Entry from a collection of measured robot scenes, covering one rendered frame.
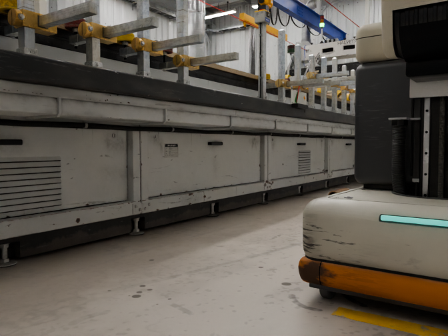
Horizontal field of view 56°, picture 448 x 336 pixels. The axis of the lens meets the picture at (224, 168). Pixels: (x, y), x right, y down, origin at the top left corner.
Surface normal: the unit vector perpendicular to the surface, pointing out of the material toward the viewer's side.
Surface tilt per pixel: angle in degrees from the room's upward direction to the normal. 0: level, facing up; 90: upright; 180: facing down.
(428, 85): 90
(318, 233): 90
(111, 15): 90
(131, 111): 90
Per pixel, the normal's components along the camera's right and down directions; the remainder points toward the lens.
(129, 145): -0.56, 0.04
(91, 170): 0.83, 0.03
